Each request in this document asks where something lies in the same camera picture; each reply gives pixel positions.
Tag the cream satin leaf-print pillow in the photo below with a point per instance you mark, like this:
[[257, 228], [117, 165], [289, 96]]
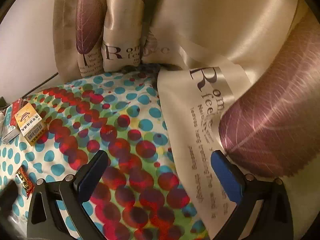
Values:
[[237, 80]]

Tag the yellow medicine box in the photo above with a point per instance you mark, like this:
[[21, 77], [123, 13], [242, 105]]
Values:
[[29, 125]]

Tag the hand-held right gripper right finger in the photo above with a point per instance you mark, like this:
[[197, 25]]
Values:
[[225, 177]]

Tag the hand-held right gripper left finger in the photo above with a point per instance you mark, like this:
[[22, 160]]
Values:
[[90, 174]]

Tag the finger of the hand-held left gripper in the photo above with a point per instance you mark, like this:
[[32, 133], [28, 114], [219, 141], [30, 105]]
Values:
[[7, 197]]

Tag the beige leaf print pillow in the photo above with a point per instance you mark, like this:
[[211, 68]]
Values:
[[77, 27], [122, 25]]

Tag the red and white box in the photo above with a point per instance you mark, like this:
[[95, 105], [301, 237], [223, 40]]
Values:
[[15, 120]]

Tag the red and gold snack packet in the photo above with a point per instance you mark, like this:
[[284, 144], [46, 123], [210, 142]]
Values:
[[24, 180]]

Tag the polka dot bed sheet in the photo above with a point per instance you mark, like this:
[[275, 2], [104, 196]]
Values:
[[105, 140]]

